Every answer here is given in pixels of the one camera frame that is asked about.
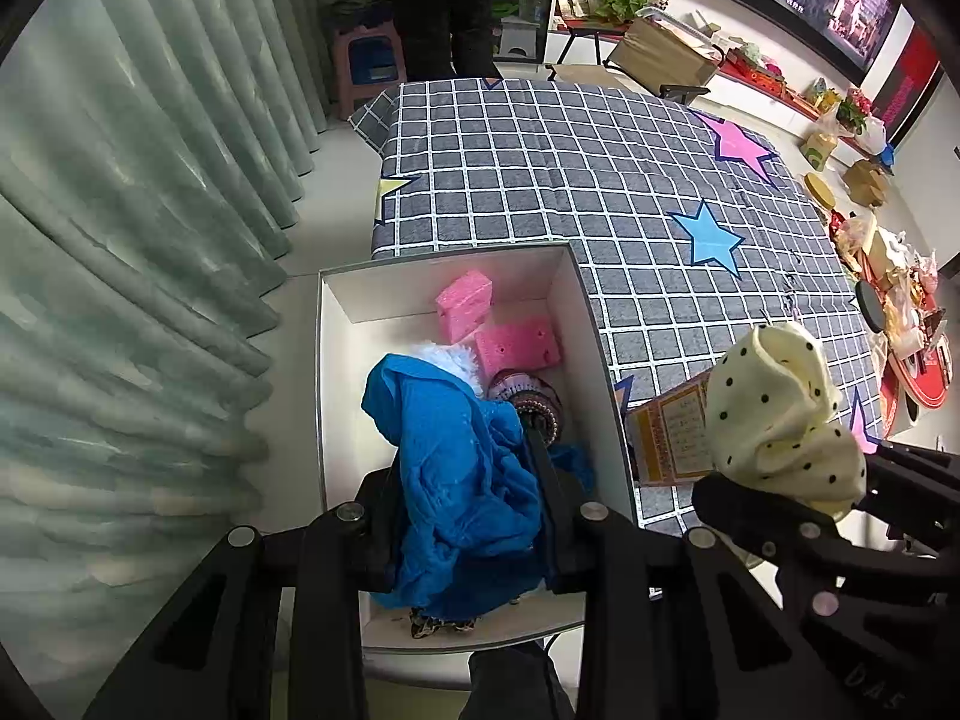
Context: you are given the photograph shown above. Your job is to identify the yellow green bag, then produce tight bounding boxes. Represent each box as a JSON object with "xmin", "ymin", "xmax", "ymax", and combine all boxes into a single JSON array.
[{"xmin": 804, "ymin": 131, "xmax": 839, "ymax": 172}]

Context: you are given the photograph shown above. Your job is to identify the pink sponge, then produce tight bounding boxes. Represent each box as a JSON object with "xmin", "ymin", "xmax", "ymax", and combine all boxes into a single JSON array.
[
  {"xmin": 475, "ymin": 317, "xmax": 562, "ymax": 380},
  {"xmin": 435, "ymin": 270, "xmax": 494, "ymax": 342}
]

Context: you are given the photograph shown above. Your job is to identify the black round stool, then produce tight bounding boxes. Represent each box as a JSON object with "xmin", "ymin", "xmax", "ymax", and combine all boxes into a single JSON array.
[{"xmin": 855, "ymin": 281, "xmax": 886, "ymax": 332}]

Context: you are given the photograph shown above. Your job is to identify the brown cardboard box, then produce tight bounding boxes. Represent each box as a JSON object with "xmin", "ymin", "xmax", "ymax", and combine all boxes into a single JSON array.
[{"xmin": 841, "ymin": 161, "xmax": 890, "ymax": 207}]

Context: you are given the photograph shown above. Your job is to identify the pink plastic stool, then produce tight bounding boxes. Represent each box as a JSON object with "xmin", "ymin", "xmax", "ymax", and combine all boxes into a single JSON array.
[{"xmin": 330, "ymin": 19, "xmax": 410, "ymax": 121}]

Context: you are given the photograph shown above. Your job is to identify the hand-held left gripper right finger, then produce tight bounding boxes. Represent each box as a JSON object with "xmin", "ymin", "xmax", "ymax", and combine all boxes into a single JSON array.
[{"xmin": 514, "ymin": 405, "xmax": 863, "ymax": 720}]

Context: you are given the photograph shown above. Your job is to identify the beaded bracelet roll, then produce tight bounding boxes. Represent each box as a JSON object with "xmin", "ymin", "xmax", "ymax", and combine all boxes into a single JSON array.
[{"xmin": 486, "ymin": 367, "xmax": 563, "ymax": 458}]

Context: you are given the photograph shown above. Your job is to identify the folded cloth pile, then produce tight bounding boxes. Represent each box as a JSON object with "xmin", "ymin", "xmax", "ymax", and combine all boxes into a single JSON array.
[{"xmin": 330, "ymin": 0, "xmax": 398, "ymax": 31}]

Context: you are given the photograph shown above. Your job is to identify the beige folding chair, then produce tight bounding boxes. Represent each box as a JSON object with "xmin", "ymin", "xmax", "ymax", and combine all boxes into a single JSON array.
[{"xmin": 551, "ymin": 15, "xmax": 728, "ymax": 106}]

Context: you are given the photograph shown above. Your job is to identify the red round table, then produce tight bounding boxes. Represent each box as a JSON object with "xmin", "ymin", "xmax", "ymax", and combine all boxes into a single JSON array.
[{"xmin": 829, "ymin": 206, "xmax": 955, "ymax": 440}]

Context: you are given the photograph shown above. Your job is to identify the yellow printed carton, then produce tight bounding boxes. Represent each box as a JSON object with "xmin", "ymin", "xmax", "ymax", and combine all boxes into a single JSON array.
[{"xmin": 624, "ymin": 367, "xmax": 721, "ymax": 487}]

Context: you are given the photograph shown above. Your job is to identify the white step stool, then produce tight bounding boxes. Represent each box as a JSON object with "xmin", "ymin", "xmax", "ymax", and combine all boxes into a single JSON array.
[{"xmin": 495, "ymin": 19, "xmax": 548, "ymax": 65}]

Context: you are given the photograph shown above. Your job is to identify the red flower potted plant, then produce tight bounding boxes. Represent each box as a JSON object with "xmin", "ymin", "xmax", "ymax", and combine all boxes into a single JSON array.
[{"xmin": 836, "ymin": 90, "xmax": 871, "ymax": 136}]

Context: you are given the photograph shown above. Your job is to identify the white cardboard box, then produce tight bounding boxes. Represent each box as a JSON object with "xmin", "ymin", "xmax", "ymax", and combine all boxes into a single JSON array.
[{"xmin": 315, "ymin": 241, "xmax": 638, "ymax": 652}]

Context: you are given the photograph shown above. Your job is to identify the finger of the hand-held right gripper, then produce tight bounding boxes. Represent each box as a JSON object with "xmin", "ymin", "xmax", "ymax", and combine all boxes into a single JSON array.
[
  {"xmin": 691, "ymin": 474, "xmax": 946, "ymax": 616},
  {"xmin": 855, "ymin": 441, "xmax": 960, "ymax": 563}
]

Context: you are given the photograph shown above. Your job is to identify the clutter of packets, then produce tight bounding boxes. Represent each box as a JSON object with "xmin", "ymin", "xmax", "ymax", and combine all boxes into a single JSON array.
[{"xmin": 724, "ymin": 34, "xmax": 841, "ymax": 113}]

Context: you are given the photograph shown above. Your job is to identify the cream polka dot cloth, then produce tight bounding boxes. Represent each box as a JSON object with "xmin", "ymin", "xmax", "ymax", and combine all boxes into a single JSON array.
[{"xmin": 706, "ymin": 321, "xmax": 869, "ymax": 520}]

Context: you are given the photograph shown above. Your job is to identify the pale green curtain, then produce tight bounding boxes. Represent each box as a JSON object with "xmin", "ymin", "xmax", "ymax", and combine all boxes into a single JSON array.
[{"xmin": 0, "ymin": 0, "xmax": 331, "ymax": 691}]

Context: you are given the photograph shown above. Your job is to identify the grey grid star blanket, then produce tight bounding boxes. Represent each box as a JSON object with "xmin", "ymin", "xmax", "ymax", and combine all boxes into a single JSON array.
[{"xmin": 349, "ymin": 77, "xmax": 886, "ymax": 537}]

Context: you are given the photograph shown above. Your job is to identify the leopard print cloth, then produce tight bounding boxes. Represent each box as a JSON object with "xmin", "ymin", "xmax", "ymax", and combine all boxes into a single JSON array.
[{"xmin": 409, "ymin": 610, "xmax": 481, "ymax": 640}]

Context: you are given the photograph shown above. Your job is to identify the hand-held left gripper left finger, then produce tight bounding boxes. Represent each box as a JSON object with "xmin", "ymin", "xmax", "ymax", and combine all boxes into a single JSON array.
[{"xmin": 81, "ymin": 465, "xmax": 398, "ymax": 720}]

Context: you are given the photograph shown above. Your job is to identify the white red low cabinet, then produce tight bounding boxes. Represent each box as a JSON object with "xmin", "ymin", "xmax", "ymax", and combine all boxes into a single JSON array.
[{"xmin": 712, "ymin": 64, "xmax": 893, "ymax": 166}]

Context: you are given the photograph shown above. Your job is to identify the light blue fluffy cloth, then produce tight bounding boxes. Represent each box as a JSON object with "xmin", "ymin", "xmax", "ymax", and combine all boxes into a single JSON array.
[{"xmin": 409, "ymin": 341, "xmax": 485, "ymax": 398}]

